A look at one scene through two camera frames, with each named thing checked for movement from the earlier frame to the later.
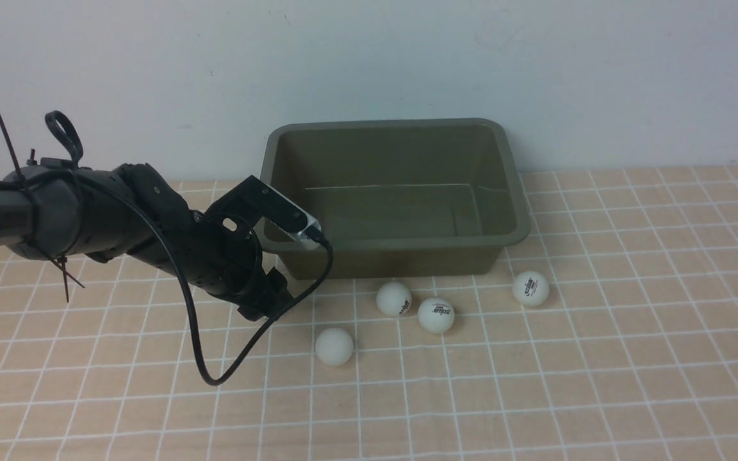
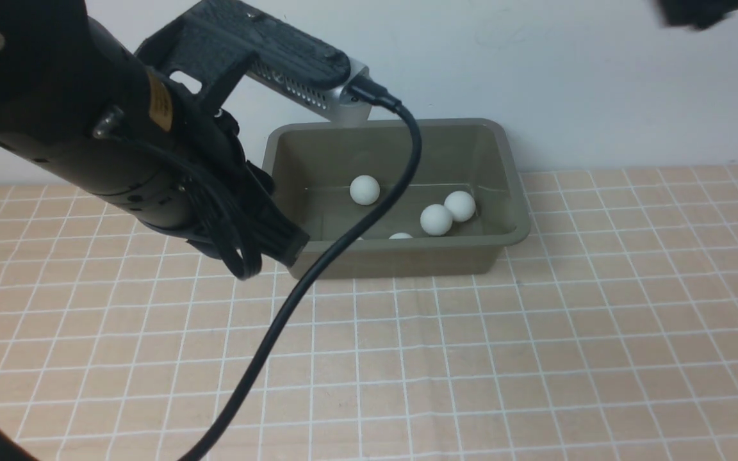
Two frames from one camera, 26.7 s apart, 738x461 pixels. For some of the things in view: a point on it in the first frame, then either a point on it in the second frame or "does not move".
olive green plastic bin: x=398 y=197 does not move
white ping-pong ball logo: x=436 y=315 to x=461 y=205
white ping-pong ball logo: x=394 y=299 to x=436 y=219
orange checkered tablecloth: x=640 y=322 does not move
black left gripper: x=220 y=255 to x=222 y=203
